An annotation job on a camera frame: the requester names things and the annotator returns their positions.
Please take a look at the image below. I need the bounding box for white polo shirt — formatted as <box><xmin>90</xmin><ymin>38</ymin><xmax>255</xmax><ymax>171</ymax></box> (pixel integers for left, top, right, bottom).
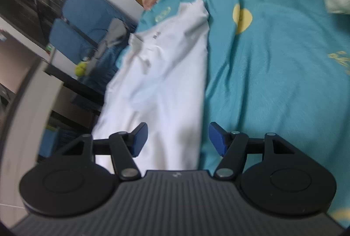
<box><xmin>92</xmin><ymin>0</ymin><xmax>210</xmax><ymax>173</ymax></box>

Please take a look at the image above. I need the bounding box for grey cloth on chair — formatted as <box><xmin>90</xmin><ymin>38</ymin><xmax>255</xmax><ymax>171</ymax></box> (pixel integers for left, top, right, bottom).
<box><xmin>94</xmin><ymin>18</ymin><xmax>130</xmax><ymax>60</ymax></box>

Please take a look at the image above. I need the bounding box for blue folding chair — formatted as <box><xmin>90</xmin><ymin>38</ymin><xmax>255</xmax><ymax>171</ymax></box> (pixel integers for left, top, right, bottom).
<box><xmin>49</xmin><ymin>0</ymin><xmax>138</xmax><ymax>65</ymax></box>

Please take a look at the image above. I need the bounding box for yellow-green ball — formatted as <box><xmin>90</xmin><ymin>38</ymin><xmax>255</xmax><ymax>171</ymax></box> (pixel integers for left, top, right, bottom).
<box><xmin>75</xmin><ymin>61</ymin><xmax>88</xmax><ymax>78</ymax></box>

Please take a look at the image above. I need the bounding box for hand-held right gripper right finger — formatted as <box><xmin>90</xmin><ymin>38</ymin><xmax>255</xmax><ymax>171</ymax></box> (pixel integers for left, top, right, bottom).
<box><xmin>208</xmin><ymin>122</ymin><xmax>296</xmax><ymax>181</ymax></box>

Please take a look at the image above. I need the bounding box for black desk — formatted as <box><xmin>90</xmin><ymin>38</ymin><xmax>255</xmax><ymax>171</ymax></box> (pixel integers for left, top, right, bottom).
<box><xmin>44</xmin><ymin>62</ymin><xmax>106</xmax><ymax>130</ymax></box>

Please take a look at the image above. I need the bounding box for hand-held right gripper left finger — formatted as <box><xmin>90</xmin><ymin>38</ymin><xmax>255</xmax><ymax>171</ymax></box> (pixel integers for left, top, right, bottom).
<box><xmin>56</xmin><ymin>122</ymin><xmax>149</xmax><ymax>181</ymax></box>

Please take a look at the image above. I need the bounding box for teal printed bed sheet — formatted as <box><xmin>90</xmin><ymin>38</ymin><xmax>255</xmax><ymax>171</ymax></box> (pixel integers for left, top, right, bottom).
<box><xmin>115</xmin><ymin>0</ymin><xmax>350</xmax><ymax>228</ymax></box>

